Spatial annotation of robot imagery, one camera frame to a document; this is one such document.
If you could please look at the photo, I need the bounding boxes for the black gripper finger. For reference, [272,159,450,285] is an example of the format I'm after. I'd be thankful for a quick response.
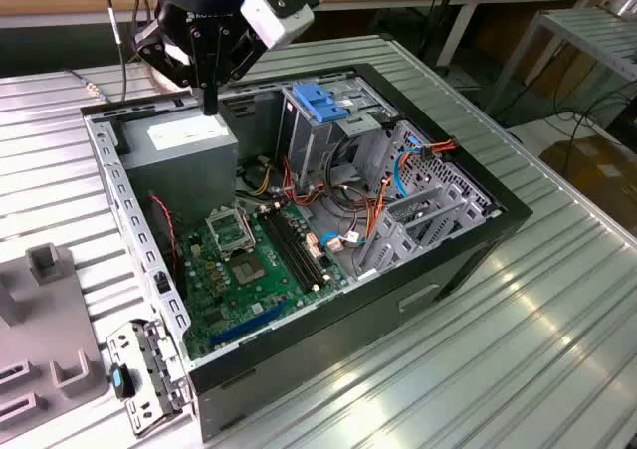
[207,25,268,115]
[134,19,209,115]

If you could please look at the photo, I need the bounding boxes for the blue data wire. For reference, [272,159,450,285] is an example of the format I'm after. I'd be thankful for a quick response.
[391,137,425,200]

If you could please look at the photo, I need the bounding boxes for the orange power wire black plug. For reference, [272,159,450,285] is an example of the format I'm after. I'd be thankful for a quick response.
[419,138,458,160]

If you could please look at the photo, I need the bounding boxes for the grey metal disk bay cage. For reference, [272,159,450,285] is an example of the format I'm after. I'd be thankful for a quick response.
[353,118,503,284]

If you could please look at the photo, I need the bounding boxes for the blue drive cage latch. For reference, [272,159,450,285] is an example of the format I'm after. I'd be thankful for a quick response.
[292,83,350,125]

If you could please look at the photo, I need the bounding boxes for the grey power supply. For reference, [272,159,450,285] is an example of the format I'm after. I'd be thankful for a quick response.
[117,105,240,227]

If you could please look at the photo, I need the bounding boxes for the grey optical drive cage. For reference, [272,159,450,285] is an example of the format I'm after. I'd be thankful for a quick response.
[275,78,400,191]

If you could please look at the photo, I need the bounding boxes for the metal socket cover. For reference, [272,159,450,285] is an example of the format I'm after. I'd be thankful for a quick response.
[204,203,257,259]

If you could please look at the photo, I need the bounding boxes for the black RAM slot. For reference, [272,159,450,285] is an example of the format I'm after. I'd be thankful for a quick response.
[268,208,321,289]
[274,205,328,285]
[262,210,317,292]
[256,212,311,295]

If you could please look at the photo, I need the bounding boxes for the CPU socket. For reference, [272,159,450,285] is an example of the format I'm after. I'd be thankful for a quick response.
[228,250,271,288]

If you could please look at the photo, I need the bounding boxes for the green motherboard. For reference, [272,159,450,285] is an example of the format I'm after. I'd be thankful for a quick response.
[176,200,350,363]

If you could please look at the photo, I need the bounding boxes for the blue expansion slot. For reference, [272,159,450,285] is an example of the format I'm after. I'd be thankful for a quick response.
[208,302,290,349]

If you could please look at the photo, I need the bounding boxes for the black PC case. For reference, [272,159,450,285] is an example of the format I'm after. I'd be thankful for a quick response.
[79,62,533,444]

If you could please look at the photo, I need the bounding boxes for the grey parts rack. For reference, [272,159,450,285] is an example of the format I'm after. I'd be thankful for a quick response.
[0,243,109,426]

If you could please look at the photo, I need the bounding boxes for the black latch blue stripe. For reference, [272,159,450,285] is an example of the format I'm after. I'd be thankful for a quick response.
[107,362,137,401]

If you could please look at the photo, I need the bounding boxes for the large cardboard box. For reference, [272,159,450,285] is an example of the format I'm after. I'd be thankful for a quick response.
[538,137,637,224]

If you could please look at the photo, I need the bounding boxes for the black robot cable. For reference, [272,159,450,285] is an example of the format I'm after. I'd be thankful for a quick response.
[98,0,129,105]

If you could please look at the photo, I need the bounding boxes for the black cable metal connector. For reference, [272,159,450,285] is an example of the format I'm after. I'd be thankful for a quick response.
[68,67,109,103]

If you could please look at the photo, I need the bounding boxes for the yellow wire bundle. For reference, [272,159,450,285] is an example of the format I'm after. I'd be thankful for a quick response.
[252,163,276,196]

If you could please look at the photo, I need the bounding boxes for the black wire bundle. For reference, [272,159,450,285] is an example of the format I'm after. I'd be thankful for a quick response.
[321,137,372,217]

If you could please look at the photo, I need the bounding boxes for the red black fan wire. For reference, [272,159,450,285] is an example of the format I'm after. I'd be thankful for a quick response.
[147,193,180,284]

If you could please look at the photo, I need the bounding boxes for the blue wire white plug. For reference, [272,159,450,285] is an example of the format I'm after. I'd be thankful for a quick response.
[319,230,360,253]

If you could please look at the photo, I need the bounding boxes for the black hanging cables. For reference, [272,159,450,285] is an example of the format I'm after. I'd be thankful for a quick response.
[420,0,462,68]

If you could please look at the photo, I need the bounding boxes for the orange red wire bundle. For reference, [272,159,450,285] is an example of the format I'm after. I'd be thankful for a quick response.
[280,154,400,245]

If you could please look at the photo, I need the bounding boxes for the metal expansion bracket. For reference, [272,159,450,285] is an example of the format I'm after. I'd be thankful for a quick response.
[106,319,194,439]

